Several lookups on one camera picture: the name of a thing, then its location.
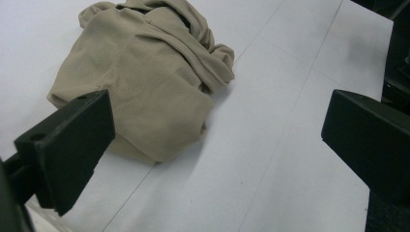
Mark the khaki garment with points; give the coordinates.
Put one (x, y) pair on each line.
(154, 80)

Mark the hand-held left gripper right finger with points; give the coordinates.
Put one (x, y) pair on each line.
(370, 138)

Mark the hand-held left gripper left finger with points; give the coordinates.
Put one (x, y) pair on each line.
(71, 151)

